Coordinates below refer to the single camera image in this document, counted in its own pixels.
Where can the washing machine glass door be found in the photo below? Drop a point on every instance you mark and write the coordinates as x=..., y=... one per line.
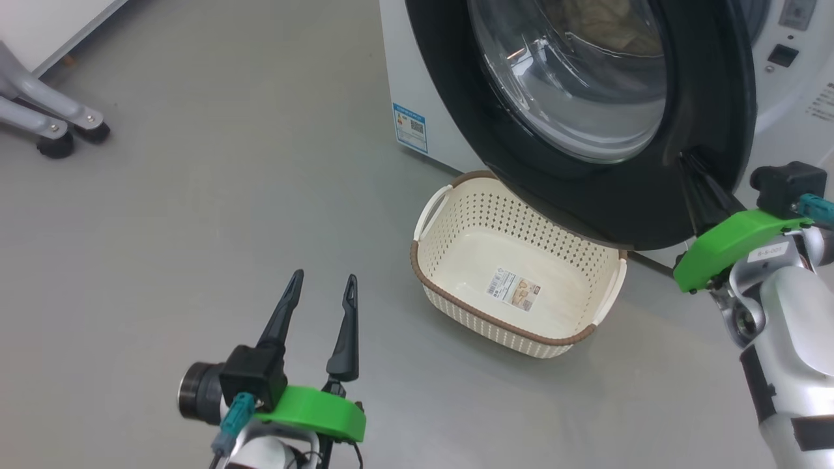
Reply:
x=586, y=189

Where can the printed text notice label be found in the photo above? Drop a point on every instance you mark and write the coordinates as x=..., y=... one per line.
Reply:
x=821, y=104

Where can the grey pictogram warning sticker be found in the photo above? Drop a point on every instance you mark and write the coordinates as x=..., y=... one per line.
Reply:
x=798, y=13

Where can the paper product label in basket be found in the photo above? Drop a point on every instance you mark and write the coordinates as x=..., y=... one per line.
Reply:
x=513, y=288

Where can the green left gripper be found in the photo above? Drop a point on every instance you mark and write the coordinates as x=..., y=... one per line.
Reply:
x=313, y=410

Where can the cream basket with brown rim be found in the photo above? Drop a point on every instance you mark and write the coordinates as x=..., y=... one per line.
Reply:
x=456, y=221

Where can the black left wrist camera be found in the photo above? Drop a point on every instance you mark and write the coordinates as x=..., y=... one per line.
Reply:
x=254, y=374

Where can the yellow bear print garment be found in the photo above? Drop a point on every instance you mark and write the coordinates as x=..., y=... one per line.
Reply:
x=625, y=36
x=580, y=13

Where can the black caster wheel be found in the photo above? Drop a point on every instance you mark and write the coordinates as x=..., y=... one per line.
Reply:
x=55, y=145
x=91, y=132

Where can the grey metal caster leg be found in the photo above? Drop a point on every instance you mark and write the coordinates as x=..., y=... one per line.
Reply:
x=45, y=98
x=26, y=120

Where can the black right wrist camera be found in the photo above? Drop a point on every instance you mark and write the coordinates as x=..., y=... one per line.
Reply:
x=785, y=185

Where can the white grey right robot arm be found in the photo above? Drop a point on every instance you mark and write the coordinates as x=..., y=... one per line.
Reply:
x=795, y=326

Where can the white partition panel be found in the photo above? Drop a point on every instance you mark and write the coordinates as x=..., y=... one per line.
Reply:
x=39, y=26

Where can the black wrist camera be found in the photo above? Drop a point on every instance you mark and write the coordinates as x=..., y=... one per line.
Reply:
x=254, y=374
x=785, y=185

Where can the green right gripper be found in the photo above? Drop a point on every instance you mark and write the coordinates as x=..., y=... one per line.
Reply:
x=730, y=241

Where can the blue energy label sticker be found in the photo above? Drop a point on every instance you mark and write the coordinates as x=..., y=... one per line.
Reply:
x=410, y=127

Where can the white Hisense washing machine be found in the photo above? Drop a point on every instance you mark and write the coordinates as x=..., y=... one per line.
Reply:
x=430, y=78

